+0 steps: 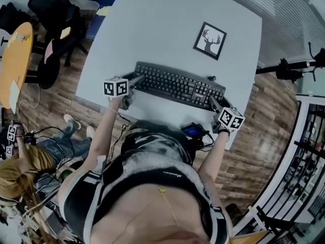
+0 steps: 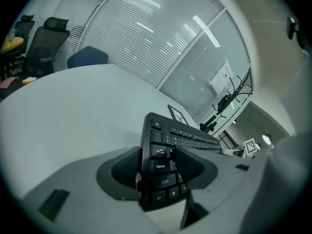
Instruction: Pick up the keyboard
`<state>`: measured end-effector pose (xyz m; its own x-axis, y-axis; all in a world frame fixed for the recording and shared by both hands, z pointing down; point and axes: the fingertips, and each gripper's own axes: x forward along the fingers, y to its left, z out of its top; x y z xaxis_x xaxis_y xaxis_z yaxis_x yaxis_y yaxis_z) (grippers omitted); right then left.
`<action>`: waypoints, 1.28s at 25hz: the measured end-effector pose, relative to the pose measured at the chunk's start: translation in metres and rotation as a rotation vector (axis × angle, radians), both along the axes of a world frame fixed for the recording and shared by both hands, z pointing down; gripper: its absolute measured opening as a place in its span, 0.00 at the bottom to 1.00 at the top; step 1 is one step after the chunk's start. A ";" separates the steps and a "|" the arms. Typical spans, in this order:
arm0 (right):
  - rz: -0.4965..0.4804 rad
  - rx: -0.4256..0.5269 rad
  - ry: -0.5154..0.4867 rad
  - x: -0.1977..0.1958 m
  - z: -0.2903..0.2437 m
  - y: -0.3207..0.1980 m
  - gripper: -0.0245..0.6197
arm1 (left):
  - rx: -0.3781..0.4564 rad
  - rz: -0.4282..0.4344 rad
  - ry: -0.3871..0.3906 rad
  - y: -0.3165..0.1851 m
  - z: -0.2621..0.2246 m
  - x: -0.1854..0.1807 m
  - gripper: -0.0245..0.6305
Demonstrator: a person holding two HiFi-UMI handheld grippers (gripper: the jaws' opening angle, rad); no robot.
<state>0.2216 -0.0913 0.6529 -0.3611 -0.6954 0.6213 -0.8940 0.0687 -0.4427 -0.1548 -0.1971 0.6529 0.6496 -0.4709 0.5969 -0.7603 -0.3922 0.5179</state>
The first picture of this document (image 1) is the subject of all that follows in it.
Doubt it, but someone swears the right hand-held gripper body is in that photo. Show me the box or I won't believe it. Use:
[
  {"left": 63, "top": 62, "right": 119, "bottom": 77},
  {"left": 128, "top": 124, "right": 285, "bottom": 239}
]
[{"left": 210, "top": 107, "right": 246, "bottom": 134}]

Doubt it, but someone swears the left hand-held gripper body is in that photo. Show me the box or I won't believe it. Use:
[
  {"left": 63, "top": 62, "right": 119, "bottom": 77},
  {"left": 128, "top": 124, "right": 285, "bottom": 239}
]
[{"left": 103, "top": 76, "right": 137, "bottom": 111}]

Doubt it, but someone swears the black keyboard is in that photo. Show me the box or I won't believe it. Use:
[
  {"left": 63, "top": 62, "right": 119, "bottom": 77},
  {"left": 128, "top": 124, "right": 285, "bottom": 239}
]
[{"left": 133, "top": 61, "right": 226, "bottom": 110}]

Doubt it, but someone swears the person's left forearm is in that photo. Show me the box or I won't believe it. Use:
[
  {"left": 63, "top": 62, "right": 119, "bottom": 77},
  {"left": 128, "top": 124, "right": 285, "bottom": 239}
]
[{"left": 87, "top": 97, "right": 123, "bottom": 162}]

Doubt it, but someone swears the person's right forearm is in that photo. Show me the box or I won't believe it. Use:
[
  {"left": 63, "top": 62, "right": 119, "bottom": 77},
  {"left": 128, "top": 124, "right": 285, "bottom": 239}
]
[{"left": 198, "top": 129, "right": 231, "bottom": 178}]

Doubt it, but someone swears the black device with blue screen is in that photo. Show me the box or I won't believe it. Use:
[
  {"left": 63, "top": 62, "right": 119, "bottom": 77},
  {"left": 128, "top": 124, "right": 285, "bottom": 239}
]
[{"left": 180, "top": 122, "right": 210, "bottom": 140}]

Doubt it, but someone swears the black framed deer picture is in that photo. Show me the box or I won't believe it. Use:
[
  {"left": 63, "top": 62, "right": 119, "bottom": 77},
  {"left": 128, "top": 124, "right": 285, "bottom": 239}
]
[{"left": 192, "top": 21, "right": 228, "bottom": 61}]

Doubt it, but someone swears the black coat rack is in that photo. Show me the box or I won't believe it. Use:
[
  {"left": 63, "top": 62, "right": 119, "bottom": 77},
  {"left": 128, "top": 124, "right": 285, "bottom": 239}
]
[{"left": 255, "top": 42, "right": 325, "bottom": 83}]

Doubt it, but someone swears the pink paper sheet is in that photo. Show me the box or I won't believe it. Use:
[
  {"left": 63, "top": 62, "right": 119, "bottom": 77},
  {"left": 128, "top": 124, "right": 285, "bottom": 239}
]
[{"left": 44, "top": 40, "right": 54, "bottom": 63}]

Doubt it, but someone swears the black metal railing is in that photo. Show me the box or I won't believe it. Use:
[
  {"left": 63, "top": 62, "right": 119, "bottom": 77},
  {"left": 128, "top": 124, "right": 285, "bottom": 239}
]
[{"left": 251, "top": 95, "right": 325, "bottom": 238}]

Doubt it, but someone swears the person's grey black knit top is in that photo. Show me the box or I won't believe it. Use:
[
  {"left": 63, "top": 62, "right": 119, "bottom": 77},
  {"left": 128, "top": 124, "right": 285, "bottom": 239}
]
[{"left": 58, "top": 119, "right": 233, "bottom": 244}]

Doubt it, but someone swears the round wooden table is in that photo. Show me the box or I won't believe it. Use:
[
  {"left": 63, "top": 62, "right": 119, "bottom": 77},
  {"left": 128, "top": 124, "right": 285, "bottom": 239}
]
[{"left": 0, "top": 21, "right": 34, "bottom": 109}]

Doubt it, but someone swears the glass partition with blinds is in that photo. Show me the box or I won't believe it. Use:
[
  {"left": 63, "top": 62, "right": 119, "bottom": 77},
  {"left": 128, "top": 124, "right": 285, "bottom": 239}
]
[{"left": 210, "top": 0, "right": 325, "bottom": 68}]

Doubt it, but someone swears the wooden board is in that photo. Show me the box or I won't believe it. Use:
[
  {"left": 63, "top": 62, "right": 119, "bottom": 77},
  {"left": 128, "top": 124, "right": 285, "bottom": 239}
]
[{"left": 231, "top": 229, "right": 272, "bottom": 244}]

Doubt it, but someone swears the white floor cable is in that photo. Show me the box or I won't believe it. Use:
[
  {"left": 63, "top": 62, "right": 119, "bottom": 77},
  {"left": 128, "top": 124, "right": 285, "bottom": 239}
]
[{"left": 17, "top": 82, "right": 41, "bottom": 109}]

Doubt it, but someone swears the gold necklace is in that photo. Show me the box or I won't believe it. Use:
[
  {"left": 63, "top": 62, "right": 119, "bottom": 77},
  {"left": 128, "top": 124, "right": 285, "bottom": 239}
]
[{"left": 158, "top": 187, "right": 181, "bottom": 226}]

